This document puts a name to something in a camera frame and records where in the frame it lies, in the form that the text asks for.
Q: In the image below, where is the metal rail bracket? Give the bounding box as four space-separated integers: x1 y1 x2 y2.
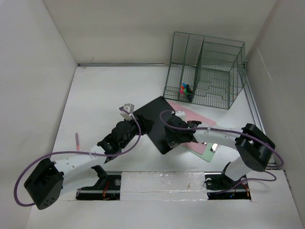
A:
266 163 278 169

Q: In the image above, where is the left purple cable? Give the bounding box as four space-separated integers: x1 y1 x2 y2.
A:
14 106 143 206

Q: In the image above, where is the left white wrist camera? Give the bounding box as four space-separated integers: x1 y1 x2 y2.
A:
119 104 134 120

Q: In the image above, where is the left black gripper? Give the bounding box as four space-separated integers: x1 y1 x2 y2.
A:
119 114 153 149

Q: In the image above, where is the green clipboard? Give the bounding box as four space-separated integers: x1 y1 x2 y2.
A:
200 143 220 162

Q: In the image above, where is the pink clipboard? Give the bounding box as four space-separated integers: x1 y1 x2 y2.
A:
168 100 216 157

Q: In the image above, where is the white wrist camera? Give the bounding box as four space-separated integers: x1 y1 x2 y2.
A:
119 104 134 120
175 110 186 119

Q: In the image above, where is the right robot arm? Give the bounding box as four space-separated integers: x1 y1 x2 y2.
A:
162 112 275 188

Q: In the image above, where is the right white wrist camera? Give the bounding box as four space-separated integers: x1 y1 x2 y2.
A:
175 110 186 119

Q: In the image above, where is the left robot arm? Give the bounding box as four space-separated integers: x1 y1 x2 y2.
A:
24 114 154 210

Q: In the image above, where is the black clipboard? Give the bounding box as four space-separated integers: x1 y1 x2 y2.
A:
132 95 198 155

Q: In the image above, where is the pink pen on wall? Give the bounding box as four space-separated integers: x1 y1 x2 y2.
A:
75 132 80 151

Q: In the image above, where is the green wire desk organizer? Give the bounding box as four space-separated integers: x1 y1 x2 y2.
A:
163 31 246 110

